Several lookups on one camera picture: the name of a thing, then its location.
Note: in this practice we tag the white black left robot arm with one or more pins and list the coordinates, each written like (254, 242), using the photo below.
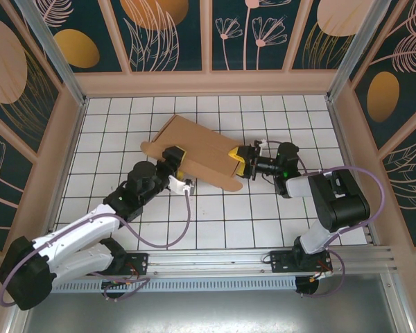
(76, 229)

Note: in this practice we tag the wall panel with feather leaves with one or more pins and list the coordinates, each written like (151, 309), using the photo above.
(409, 180)

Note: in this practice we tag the wall panel beige disc gold lines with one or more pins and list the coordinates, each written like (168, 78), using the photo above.
(336, 17)

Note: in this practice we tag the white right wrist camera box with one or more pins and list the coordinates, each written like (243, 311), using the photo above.
(261, 143)

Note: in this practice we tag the wall panel with single flower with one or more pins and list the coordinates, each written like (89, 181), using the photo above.
(3, 180)

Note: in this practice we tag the wall panel with pink flowers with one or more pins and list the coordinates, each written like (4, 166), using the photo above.
(235, 52)

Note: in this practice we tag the wall panel orange oval feather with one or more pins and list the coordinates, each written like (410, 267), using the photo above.
(383, 97)

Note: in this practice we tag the long aluminium mounting rail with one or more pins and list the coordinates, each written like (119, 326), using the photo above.
(211, 263)

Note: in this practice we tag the wall panel with orange oval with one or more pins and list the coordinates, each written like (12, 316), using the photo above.
(76, 48)

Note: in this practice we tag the grey metal sheet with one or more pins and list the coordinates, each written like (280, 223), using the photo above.
(208, 312)

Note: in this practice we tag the wall panel with pink feather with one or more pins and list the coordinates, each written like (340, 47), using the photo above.
(395, 31)

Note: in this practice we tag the brown cardboard box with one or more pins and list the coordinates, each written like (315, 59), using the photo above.
(194, 145)

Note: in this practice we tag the aluminium corner post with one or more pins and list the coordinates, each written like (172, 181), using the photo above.
(358, 52)
(57, 55)

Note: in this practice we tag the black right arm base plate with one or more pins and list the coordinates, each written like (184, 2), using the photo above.
(281, 260)

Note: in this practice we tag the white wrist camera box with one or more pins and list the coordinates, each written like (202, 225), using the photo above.
(177, 182)
(261, 143)

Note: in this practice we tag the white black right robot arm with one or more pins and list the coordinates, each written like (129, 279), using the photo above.
(343, 201)

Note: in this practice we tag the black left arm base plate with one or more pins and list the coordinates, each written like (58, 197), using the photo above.
(140, 260)

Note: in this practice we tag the aluminium table side rail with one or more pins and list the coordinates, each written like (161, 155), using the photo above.
(340, 138)
(63, 177)

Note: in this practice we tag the wall panel orange disc leaves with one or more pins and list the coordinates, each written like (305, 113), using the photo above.
(152, 14)

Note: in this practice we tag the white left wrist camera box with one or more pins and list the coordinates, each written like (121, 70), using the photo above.
(177, 182)

